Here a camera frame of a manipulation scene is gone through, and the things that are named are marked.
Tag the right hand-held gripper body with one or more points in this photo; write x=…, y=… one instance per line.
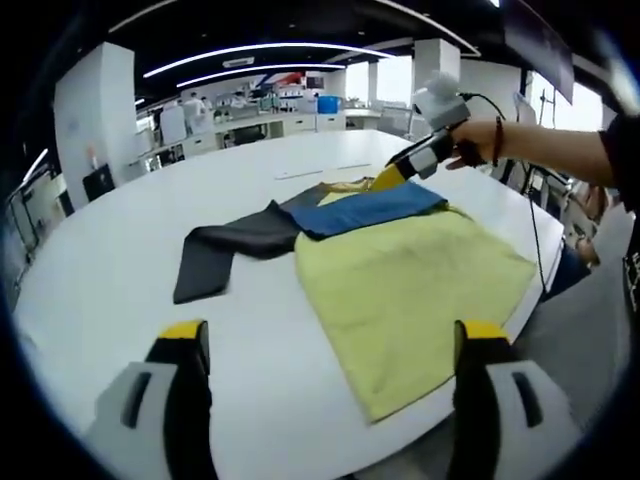
x=442, y=105

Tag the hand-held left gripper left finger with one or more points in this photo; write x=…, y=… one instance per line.
x=180, y=400

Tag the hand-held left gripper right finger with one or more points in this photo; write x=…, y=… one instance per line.
x=480, y=400

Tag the yellow blue grey garment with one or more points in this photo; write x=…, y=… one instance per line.
x=410, y=280

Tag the person's right hand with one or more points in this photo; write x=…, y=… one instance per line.
x=477, y=142

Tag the white square pillar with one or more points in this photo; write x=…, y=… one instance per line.
x=95, y=120
x=435, y=62

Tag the blue plastic bin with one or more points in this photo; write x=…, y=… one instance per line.
x=330, y=105

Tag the hanging black screen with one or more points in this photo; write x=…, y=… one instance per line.
x=540, y=45

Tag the white lab counter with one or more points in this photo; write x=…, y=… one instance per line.
x=295, y=125

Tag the person's blue jeans leg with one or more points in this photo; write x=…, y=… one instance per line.
x=567, y=272

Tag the curved ceiling light strip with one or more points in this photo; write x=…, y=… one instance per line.
x=260, y=70
x=260, y=48

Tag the person in black shirt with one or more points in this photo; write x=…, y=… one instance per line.
x=625, y=160

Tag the black office chair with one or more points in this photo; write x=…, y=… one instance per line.
x=99, y=182

